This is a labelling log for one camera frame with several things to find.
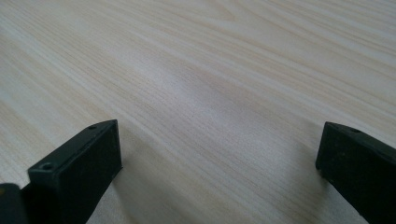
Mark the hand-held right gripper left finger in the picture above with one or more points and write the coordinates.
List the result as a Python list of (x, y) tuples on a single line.
[(84, 168)]

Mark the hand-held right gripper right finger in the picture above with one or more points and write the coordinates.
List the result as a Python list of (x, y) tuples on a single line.
[(358, 168)]

